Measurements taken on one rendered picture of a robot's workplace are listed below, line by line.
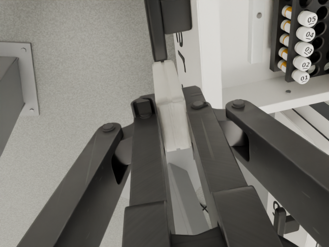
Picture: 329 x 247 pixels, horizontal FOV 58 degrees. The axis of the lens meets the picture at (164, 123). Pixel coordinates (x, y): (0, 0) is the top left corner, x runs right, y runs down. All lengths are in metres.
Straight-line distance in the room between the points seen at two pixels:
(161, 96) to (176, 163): 1.33
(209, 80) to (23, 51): 1.01
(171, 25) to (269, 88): 0.17
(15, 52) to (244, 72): 0.98
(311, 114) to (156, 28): 0.24
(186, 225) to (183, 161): 0.38
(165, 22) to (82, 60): 0.98
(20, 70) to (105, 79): 0.31
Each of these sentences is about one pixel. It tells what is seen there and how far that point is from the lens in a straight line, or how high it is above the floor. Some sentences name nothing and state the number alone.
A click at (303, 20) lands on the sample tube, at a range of 0.30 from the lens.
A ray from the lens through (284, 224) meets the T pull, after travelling 0.47.
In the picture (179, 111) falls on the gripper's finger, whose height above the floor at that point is 1.03.
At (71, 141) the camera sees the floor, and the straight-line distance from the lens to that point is 1.40.
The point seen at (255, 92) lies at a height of 0.86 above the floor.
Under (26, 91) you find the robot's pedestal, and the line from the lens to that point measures 1.29.
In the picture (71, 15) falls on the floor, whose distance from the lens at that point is 1.18.
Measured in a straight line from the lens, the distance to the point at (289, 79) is 0.33.
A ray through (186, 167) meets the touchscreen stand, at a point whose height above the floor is 0.04.
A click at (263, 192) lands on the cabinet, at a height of 0.77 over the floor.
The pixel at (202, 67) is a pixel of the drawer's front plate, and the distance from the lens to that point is 0.25.
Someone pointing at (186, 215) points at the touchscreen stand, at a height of 0.38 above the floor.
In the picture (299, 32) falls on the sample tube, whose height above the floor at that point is 0.91.
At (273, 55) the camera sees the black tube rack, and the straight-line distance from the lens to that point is 0.35.
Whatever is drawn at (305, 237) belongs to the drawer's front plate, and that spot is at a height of 0.93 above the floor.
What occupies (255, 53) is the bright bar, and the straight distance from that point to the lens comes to 0.36.
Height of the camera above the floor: 1.15
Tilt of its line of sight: 57 degrees down
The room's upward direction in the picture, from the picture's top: 160 degrees clockwise
